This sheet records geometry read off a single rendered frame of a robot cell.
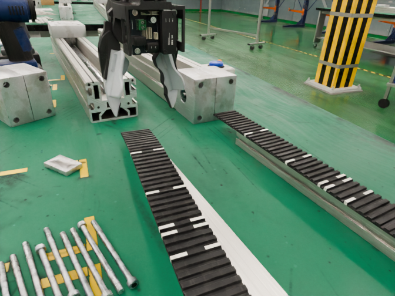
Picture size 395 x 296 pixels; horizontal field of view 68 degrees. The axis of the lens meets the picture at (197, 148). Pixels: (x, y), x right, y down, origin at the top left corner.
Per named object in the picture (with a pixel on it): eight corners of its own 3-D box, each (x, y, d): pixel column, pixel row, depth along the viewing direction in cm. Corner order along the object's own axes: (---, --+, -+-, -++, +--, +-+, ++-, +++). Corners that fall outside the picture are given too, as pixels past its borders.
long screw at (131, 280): (139, 286, 28) (139, 278, 27) (129, 291, 27) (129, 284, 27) (97, 223, 35) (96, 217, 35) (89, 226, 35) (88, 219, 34)
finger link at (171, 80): (183, 118, 42) (161, 59, 37) (167, 105, 47) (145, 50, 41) (201, 108, 43) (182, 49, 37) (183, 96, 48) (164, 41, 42)
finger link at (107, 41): (93, 76, 38) (109, 6, 35) (91, 73, 39) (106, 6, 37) (127, 84, 41) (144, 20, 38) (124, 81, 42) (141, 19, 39)
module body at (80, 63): (138, 115, 64) (135, 77, 60) (90, 123, 60) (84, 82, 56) (78, 50, 125) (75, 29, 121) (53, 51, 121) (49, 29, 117)
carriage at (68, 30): (87, 45, 105) (84, 24, 102) (54, 46, 100) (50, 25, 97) (80, 38, 117) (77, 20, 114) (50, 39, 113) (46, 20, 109)
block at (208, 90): (241, 115, 67) (246, 74, 62) (193, 124, 61) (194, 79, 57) (220, 103, 73) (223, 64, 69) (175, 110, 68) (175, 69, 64)
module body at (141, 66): (212, 104, 72) (214, 70, 68) (175, 110, 68) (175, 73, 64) (122, 47, 134) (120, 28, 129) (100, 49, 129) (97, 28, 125)
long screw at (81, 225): (77, 228, 34) (76, 222, 33) (86, 225, 34) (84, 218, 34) (116, 298, 27) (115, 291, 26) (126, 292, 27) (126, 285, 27)
